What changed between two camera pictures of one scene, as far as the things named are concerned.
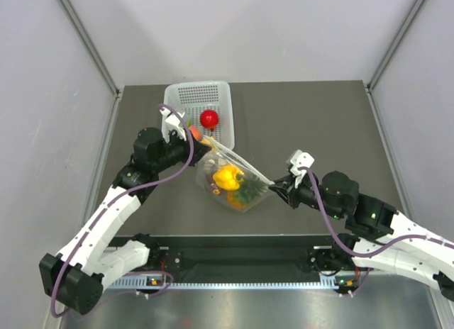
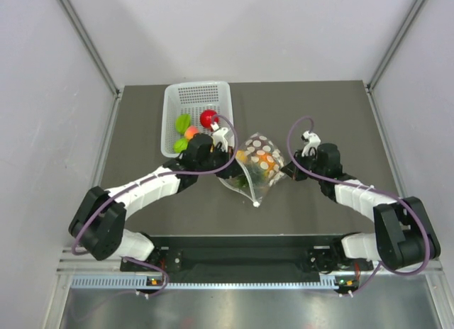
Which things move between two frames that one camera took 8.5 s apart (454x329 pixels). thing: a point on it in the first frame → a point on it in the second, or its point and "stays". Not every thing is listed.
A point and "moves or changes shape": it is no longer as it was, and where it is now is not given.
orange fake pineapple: [249, 190] → [267, 162]
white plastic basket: [193, 98] stays
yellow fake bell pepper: [228, 177] → [240, 155]
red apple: [209, 118] stays
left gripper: [199, 149] → [233, 170]
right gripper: [287, 191] → [292, 170]
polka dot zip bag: [229, 179] moves or changes shape
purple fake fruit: [215, 189] → [258, 144]
